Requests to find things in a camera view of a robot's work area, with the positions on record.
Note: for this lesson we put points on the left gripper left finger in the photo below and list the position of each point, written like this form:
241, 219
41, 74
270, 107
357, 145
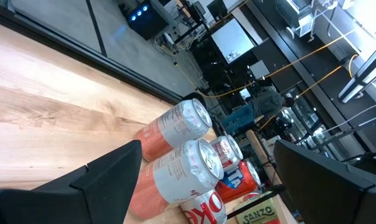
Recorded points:
82, 202

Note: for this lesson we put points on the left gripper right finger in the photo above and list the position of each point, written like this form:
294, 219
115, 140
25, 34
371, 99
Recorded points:
331, 199

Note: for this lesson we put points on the red soda can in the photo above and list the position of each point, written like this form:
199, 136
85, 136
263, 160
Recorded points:
251, 197

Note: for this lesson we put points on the orange Fanta can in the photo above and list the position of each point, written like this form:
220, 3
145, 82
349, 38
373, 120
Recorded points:
237, 183

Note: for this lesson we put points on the silver and orange beverage can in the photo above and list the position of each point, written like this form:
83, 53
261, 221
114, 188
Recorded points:
175, 177
175, 127

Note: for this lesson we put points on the silver Diet Coke can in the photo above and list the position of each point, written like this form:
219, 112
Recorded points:
227, 151
203, 208

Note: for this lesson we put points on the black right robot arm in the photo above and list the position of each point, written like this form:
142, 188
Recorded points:
371, 165

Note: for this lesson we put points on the wooden beam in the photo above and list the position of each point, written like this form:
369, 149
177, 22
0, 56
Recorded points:
260, 152

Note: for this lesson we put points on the person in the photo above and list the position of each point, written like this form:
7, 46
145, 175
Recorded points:
262, 105

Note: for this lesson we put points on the ceiling light fixture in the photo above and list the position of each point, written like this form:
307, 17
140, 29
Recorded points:
362, 77

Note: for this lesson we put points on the small grey box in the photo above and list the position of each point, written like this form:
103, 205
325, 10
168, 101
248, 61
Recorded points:
259, 70

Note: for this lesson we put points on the white board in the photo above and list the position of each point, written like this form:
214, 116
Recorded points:
233, 40

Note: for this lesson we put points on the black computer with blue lights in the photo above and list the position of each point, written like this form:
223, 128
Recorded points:
150, 25

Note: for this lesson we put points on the black table frame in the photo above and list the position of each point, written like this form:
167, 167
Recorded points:
82, 54

